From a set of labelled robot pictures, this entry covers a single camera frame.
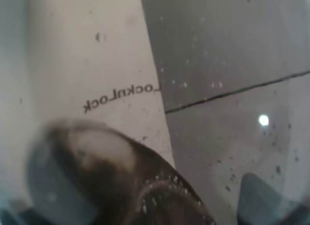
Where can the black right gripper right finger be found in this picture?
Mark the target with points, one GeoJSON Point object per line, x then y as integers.
{"type": "Point", "coordinates": [260, 204]}

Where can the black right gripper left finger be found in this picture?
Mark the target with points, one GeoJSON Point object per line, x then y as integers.
{"type": "Point", "coordinates": [34, 189]}

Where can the smoky translucent water bottle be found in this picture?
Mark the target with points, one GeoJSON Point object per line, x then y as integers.
{"type": "Point", "coordinates": [159, 107]}

